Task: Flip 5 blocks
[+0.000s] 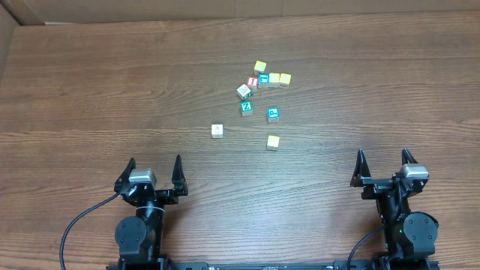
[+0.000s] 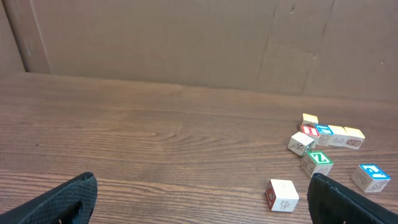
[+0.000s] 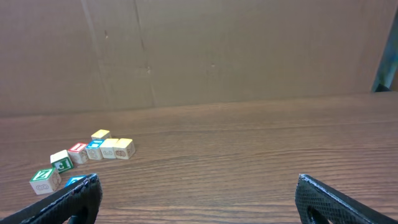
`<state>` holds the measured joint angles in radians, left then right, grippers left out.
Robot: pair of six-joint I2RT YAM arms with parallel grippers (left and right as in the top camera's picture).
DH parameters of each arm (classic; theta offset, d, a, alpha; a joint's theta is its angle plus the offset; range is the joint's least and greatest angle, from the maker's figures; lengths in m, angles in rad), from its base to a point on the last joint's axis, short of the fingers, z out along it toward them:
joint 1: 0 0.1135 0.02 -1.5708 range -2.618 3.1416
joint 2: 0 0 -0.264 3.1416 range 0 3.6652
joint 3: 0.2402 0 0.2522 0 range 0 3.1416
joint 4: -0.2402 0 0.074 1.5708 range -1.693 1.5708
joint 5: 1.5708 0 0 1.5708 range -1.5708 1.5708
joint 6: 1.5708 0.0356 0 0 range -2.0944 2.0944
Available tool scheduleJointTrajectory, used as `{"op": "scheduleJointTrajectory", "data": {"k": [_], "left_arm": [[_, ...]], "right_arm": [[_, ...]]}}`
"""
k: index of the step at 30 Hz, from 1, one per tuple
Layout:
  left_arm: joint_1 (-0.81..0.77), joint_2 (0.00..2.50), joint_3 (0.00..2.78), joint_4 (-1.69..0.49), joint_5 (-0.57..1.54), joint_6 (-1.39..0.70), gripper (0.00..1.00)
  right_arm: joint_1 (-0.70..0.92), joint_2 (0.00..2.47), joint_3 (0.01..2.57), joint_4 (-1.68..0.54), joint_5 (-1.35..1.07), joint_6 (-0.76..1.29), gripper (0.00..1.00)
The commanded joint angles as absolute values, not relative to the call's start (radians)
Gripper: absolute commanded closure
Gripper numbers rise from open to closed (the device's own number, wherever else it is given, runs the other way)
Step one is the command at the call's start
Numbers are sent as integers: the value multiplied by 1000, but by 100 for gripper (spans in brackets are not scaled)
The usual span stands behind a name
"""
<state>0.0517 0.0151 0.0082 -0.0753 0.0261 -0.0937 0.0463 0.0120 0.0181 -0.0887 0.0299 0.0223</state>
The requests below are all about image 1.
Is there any red letter I block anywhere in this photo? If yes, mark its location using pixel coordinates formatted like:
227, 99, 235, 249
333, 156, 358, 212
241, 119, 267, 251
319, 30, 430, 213
246, 76, 258, 92

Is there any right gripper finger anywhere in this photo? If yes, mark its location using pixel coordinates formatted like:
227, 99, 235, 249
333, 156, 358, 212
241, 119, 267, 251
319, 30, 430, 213
350, 148, 371, 188
401, 148, 418, 165

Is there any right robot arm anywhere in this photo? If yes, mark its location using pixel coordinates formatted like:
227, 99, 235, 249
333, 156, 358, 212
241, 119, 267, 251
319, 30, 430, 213
345, 148, 439, 269

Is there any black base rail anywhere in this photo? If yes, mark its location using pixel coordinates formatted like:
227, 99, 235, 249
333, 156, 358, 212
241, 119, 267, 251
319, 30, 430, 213
105, 259, 441, 270

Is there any yellow block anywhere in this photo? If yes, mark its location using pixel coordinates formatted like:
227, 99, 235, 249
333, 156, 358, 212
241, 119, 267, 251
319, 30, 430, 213
268, 73, 281, 88
266, 135, 280, 151
253, 61, 267, 76
279, 73, 292, 89

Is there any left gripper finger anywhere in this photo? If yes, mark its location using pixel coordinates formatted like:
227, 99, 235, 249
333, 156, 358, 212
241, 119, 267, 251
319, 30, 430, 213
114, 157, 136, 194
172, 154, 188, 197

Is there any white patterned block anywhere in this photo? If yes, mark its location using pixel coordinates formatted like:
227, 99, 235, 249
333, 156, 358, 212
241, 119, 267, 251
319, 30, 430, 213
236, 84, 252, 101

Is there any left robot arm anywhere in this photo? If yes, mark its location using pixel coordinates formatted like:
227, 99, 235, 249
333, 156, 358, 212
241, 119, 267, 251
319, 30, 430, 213
114, 156, 188, 269

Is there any yellow block top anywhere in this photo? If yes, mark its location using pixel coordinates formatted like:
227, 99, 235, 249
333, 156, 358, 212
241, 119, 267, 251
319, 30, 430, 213
253, 61, 267, 76

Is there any green letter Z block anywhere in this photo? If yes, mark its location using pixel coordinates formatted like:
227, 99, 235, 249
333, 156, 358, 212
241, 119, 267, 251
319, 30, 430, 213
240, 100, 254, 117

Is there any white letter A block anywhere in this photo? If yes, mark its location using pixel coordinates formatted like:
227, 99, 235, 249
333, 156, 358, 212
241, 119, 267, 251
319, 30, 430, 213
211, 124, 224, 139

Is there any blue letter P block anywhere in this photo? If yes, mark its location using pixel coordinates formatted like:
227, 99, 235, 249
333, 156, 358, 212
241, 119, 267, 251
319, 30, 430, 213
267, 108, 280, 123

